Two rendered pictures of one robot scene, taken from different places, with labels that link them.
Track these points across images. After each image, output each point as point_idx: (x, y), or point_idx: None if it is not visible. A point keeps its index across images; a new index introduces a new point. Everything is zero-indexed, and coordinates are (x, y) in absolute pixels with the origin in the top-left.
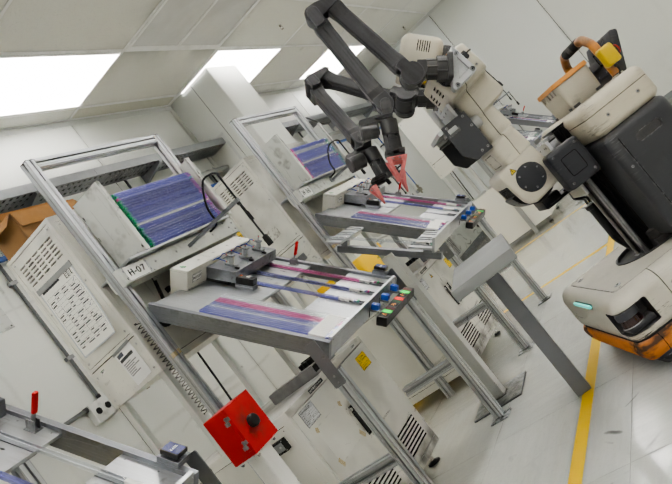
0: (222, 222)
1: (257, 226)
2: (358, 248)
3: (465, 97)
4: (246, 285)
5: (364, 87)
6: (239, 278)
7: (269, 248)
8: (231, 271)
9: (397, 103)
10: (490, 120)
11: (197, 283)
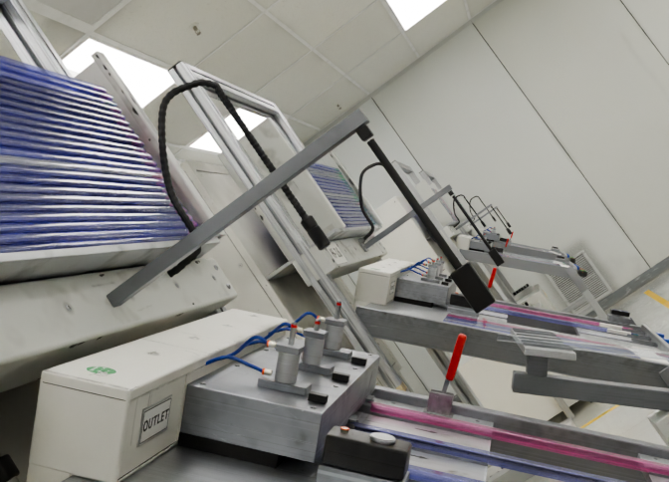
0: (196, 259)
1: (435, 229)
2: (581, 383)
3: None
4: (371, 474)
5: None
6: (342, 441)
7: (359, 353)
8: (303, 409)
9: None
10: None
11: (150, 452)
